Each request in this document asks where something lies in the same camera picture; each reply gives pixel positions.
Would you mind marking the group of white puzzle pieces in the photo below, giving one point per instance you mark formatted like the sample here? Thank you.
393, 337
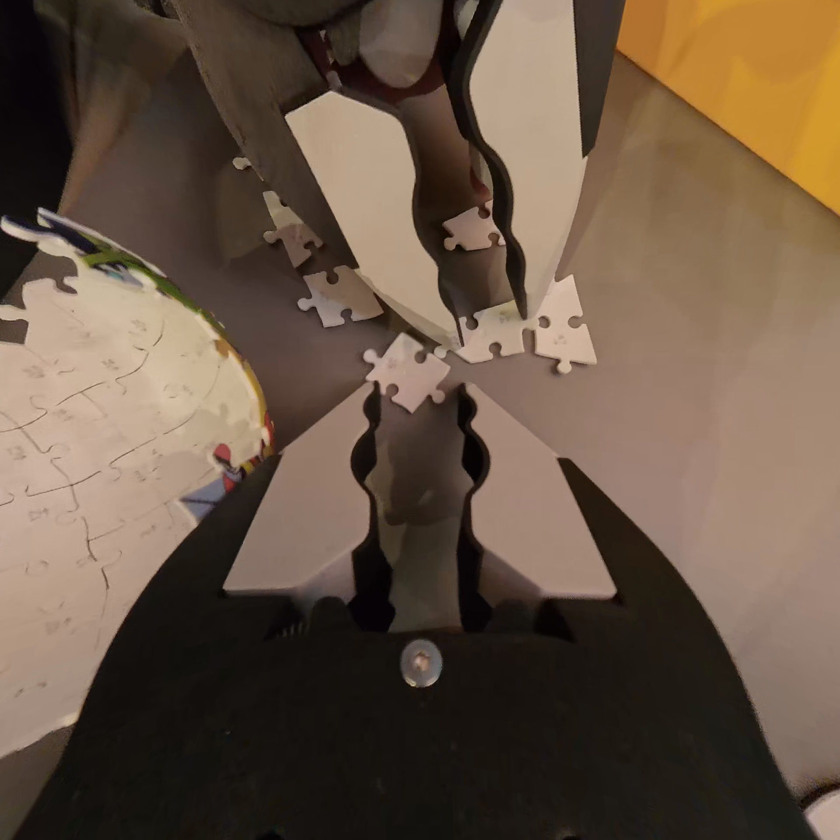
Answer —
338, 298

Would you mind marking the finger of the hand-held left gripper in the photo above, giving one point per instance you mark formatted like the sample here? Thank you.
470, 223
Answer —
538, 98
354, 184

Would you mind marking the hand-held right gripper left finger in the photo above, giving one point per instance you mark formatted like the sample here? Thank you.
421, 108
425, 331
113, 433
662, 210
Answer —
302, 525

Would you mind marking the white jigsaw piece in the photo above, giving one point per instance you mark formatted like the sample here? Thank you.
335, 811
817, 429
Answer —
492, 338
407, 374

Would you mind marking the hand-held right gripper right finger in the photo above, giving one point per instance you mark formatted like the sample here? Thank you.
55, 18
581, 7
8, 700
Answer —
538, 531

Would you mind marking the white plastic tray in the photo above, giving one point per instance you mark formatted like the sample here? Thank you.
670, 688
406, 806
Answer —
825, 817

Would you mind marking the yellow box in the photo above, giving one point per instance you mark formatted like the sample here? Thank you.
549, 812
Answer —
741, 79

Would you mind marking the colourful puzzle ball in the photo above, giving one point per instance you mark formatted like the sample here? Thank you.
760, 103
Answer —
98, 426

